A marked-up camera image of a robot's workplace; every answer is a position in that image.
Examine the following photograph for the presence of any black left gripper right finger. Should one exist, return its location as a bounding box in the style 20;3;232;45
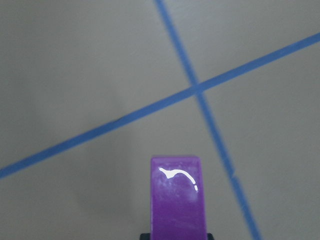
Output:
207;233;214;240

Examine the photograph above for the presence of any purple trapezoid block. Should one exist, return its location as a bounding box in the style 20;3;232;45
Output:
150;155;207;240

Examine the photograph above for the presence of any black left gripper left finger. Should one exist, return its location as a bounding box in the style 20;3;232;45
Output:
139;233;151;240

